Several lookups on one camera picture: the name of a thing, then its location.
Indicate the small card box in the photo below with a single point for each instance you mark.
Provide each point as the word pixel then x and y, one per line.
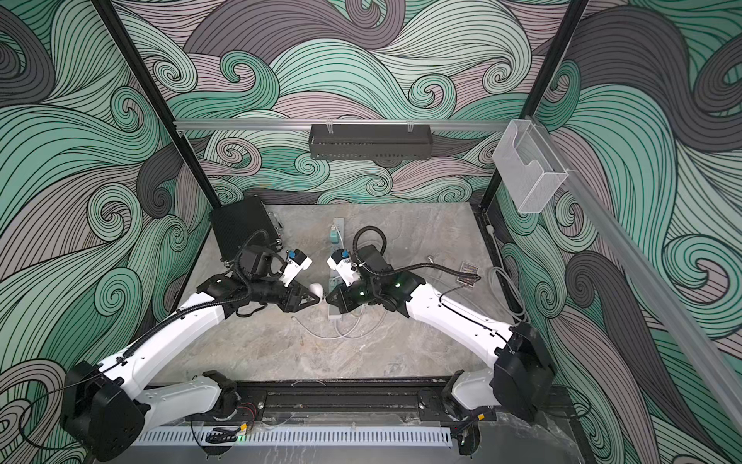
pixel 469 269

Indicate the black wall shelf tray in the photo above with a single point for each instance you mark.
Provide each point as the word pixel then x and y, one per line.
pixel 385 145

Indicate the clear acrylic wall bin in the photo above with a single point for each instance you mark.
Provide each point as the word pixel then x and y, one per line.
pixel 530 166

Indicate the white power strip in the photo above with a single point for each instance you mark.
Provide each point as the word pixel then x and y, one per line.
pixel 334 313

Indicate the aluminium wall rail back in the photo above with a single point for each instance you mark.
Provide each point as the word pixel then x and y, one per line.
pixel 267 124

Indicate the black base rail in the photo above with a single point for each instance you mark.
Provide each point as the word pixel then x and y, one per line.
pixel 427 398

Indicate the aluminium wall rail right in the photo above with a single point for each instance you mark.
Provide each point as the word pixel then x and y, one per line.
pixel 721 379

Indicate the aluminium wall rail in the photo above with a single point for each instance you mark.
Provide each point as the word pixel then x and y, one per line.
pixel 721 379
pixel 267 124

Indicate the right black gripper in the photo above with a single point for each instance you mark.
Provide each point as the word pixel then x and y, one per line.
pixel 346 302

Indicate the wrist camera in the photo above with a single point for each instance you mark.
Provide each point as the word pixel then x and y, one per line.
pixel 296 262
pixel 341 263

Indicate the white slotted cable duct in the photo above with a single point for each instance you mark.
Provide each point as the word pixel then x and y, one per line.
pixel 300 436

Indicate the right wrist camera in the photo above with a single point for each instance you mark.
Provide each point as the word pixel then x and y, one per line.
pixel 341 263

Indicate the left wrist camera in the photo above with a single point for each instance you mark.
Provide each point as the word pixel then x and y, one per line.
pixel 296 262

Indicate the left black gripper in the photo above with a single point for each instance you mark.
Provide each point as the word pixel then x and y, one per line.
pixel 299 292

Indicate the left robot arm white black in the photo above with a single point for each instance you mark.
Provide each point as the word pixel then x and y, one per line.
pixel 107 406

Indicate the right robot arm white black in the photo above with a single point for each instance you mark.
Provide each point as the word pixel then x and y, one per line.
pixel 519 370

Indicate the white earbud case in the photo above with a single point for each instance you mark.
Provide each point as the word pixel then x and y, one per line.
pixel 317 289

